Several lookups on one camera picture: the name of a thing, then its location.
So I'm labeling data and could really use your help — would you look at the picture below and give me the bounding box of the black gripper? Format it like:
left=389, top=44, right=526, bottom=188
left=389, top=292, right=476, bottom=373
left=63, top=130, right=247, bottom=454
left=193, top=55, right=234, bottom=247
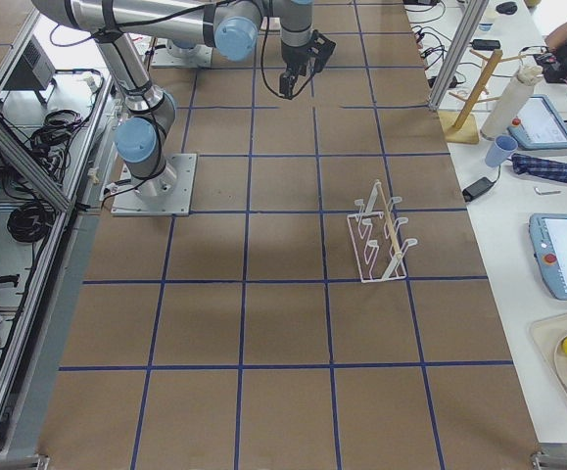
left=279, top=44, right=311, bottom=99

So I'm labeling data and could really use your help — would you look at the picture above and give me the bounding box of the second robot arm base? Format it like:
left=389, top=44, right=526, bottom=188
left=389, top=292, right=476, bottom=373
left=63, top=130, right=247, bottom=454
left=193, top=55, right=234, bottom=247
left=151, top=39, right=213, bottom=69

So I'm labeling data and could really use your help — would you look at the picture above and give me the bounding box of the light blue cup on desk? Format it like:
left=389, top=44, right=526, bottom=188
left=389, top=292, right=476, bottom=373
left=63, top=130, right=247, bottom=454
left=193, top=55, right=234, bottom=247
left=485, top=135, right=518, bottom=167

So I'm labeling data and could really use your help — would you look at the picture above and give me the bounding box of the wooden mug tree stand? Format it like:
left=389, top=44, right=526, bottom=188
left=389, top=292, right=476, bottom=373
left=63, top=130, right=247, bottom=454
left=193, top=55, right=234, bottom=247
left=439, top=47, right=524, bottom=144

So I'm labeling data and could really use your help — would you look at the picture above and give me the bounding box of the black power adapter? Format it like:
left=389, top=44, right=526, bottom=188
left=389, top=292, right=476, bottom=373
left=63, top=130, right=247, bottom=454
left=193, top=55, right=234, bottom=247
left=461, top=177, right=496, bottom=203

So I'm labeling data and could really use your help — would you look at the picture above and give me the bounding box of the blue plaid cloth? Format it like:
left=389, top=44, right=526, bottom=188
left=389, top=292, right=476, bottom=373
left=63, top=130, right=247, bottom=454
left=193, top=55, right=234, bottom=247
left=511, top=154, right=567, bottom=184

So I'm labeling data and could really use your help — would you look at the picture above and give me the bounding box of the white wire cup rack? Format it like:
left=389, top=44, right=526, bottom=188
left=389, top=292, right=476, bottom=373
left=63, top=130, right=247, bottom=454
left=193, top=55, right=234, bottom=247
left=347, top=179, right=418, bottom=284

